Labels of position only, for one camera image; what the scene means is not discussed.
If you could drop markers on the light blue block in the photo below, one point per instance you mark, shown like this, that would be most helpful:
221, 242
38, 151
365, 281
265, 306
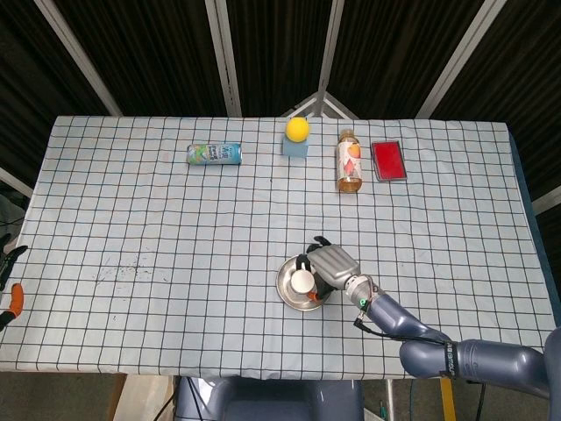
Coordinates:
294, 150

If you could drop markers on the triangular aluminium frame bracket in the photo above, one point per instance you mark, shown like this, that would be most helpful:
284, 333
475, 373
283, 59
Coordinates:
335, 105

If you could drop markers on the yellow ball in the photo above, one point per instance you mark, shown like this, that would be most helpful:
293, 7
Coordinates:
297, 130

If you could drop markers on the white paper cup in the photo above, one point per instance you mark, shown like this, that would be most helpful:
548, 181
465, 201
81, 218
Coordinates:
301, 283

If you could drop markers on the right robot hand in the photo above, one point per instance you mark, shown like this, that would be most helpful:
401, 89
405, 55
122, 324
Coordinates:
335, 263

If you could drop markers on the light blue drink can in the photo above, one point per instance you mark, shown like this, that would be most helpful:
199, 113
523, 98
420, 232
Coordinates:
215, 154

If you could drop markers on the white aluminium frame post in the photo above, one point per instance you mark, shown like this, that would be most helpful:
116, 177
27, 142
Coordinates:
548, 201
458, 57
225, 57
328, 48
15, 182
79, 57

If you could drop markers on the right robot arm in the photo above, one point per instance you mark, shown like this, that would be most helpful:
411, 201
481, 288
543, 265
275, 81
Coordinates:
394, 318

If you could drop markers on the brown cardboard box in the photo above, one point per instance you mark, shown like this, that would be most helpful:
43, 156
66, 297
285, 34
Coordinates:
117, 399

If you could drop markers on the checkered blue tablecloth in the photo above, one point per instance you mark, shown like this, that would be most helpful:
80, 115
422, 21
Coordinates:
175, 263

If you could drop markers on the tea bottle with label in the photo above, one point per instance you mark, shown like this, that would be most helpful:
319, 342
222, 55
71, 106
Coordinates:
349, 166

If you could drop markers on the grey robot torso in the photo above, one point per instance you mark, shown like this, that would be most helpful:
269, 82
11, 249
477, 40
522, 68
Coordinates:
271, 403

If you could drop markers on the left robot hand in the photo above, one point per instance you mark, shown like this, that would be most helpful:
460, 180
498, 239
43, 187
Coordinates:
16, 300

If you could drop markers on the silver metal bowl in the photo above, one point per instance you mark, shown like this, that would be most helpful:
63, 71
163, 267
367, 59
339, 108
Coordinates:
284, 283

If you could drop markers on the red ink pad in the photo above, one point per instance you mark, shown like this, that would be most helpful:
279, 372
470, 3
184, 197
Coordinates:
389, 161

